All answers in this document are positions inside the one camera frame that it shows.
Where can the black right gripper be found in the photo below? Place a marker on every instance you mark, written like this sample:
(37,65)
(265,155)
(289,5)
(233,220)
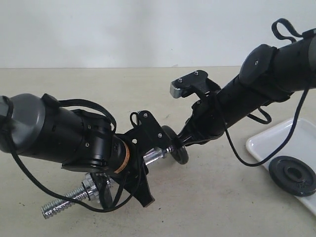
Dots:
(208,121)

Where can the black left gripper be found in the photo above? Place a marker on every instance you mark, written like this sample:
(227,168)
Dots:
(136,182)

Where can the black weight plate end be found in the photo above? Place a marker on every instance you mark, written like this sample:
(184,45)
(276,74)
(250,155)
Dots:
(179,152)

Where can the black weight plate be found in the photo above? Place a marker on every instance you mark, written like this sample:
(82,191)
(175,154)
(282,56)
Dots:
(293,176)
(105,195)

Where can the chrome threaded dumbbell bar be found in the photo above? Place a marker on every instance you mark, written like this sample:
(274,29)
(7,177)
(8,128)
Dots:
(56,206)

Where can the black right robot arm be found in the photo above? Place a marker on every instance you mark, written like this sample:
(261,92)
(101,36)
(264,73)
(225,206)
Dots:
(267,75)

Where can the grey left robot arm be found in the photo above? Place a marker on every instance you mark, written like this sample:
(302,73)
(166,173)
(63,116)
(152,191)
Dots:
(81,136)

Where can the chrome spin-lock collar nut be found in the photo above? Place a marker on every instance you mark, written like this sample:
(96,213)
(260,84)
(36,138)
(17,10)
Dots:
(91,187)

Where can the white rectangular tray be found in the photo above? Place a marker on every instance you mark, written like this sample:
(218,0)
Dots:
(302,144)

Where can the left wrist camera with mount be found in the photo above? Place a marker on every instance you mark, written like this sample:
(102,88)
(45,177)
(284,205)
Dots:
(147,131)

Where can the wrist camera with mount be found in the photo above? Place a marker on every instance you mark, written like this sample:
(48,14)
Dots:
(147,131)
(196,82)

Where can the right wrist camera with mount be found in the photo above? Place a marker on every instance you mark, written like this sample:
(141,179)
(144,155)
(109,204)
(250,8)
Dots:
(196,82)

